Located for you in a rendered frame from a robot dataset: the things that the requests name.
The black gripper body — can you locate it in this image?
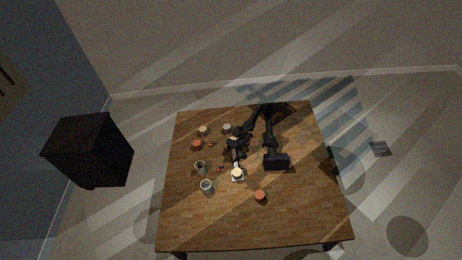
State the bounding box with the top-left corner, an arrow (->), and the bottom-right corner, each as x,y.
226,138 -> 247,160

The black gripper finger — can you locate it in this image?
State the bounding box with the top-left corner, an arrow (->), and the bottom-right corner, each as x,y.
232,155 -> 242,163
225,142 -> 232,154

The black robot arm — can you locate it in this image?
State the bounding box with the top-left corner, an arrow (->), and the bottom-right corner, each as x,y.
228,103 -> 279,157

